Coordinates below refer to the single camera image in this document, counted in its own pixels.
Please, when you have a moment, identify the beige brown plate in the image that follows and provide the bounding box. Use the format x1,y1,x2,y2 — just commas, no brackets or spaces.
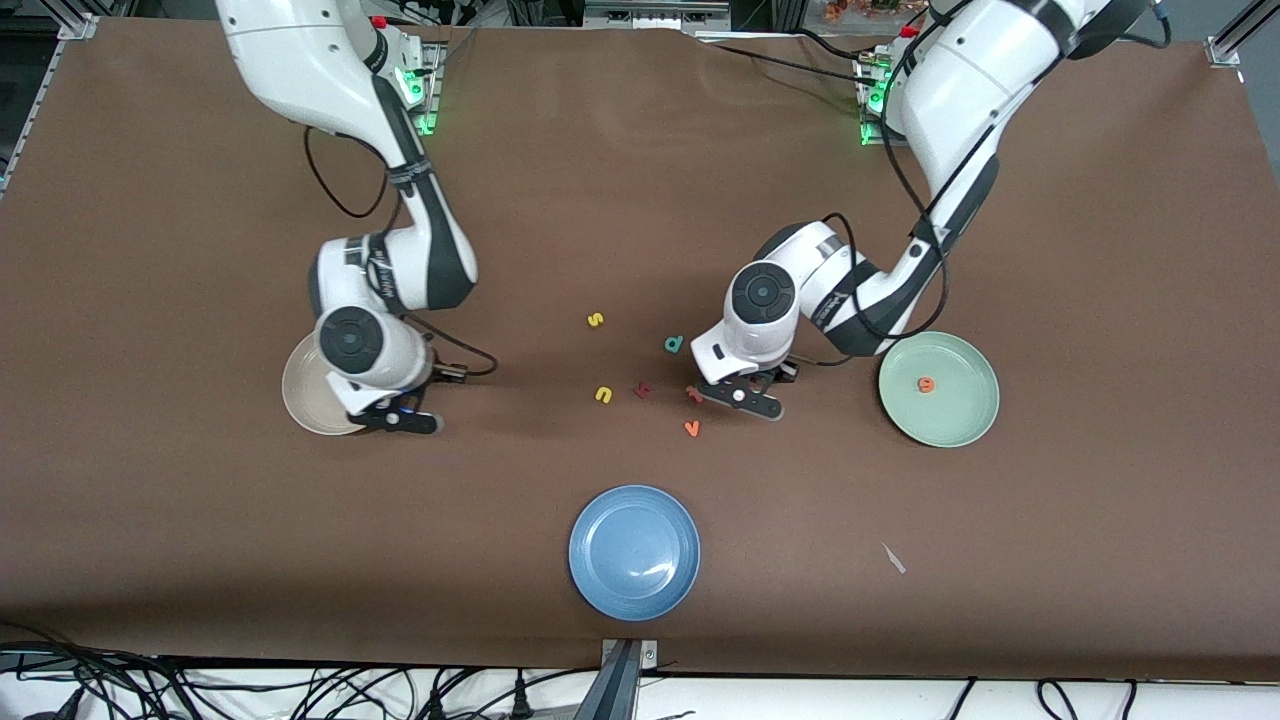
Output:
282,332,351,437

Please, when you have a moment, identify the green plate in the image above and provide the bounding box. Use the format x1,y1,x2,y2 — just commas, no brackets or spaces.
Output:
878,331,1001,448

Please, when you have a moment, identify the blue plate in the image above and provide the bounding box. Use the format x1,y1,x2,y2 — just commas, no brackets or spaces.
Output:
568,485,701,622

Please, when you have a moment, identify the grey metal device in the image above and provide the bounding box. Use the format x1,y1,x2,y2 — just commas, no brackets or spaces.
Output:
585,0,731,31

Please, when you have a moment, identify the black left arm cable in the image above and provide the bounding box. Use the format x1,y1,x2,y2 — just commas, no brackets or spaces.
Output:
820,30,1001,371

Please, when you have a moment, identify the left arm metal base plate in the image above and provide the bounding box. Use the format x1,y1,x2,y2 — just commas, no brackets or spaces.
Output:
855,50,901,148

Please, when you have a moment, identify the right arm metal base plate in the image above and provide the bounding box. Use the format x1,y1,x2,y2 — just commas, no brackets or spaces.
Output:
405,40,446,136

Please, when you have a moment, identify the black cable on table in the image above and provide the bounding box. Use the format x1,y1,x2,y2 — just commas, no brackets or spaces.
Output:
700,28,881,86

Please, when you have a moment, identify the grey camera mount pole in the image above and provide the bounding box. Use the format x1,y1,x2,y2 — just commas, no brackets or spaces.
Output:
573,640,643,720

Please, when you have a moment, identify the aluminium frame profile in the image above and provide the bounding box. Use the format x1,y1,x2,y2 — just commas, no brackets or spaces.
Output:
1205,0,1263,71
0,12,101,201

